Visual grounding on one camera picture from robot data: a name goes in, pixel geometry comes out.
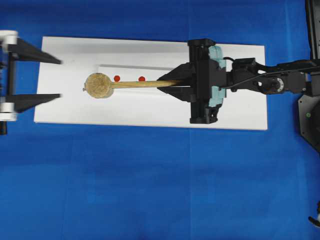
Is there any small white raised block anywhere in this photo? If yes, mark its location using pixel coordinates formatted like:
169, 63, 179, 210
97, 64, 190, 94

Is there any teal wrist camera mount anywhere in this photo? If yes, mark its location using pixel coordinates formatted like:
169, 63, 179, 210
208, 45, 227, 108

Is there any blue table cloth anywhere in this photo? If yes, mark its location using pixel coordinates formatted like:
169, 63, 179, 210
0, 0, 320, 240

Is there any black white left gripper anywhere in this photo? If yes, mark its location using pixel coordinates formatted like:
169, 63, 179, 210
0, 30, 63, 122

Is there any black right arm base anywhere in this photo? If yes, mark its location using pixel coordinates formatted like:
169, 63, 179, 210
298, 0, 320, 152

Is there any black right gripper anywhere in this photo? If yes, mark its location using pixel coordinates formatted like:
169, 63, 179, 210
157, 38, 227, 124

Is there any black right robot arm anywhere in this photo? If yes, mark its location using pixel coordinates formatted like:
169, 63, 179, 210
158, 38, 320, 124

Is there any large white board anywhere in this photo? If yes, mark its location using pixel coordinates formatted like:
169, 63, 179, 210
33, 36, 269, 131

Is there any black clamp at corner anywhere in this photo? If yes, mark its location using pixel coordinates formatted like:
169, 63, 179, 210
308, 201, 320, 228

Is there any wooden mallet hammer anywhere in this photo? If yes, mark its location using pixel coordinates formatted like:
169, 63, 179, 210
83, 73, 189, 99

